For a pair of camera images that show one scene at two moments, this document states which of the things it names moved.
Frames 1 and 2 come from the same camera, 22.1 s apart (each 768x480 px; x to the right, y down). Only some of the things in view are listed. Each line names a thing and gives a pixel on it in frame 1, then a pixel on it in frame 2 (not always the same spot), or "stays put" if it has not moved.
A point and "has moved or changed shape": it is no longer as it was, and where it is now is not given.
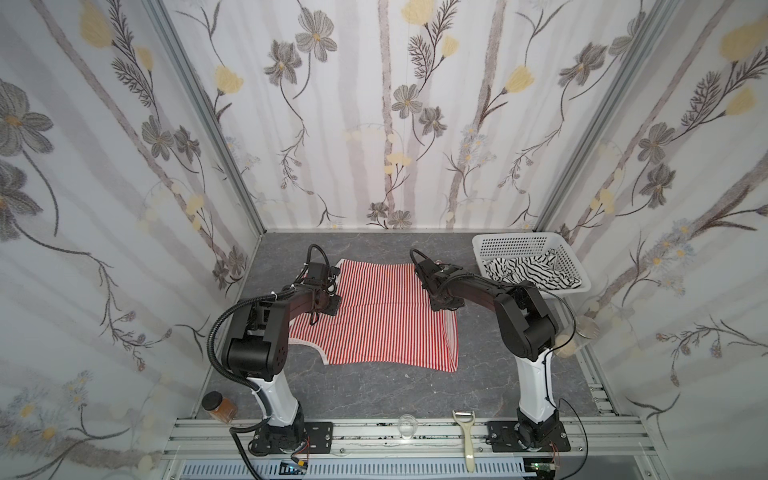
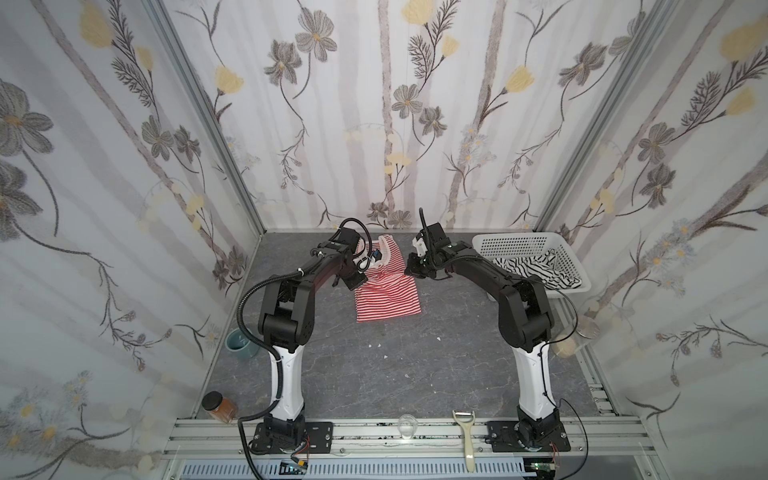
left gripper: (327, 297) → (353, 276)
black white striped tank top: (542, 270) stays put
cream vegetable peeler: (466, 419) stays put
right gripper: (435, 299) → (417, 264)
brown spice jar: (220, 407) stays put
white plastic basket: (501, 246) stays put
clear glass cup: (407, 426) stays put
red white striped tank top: (385, 317) has moved or changed shape
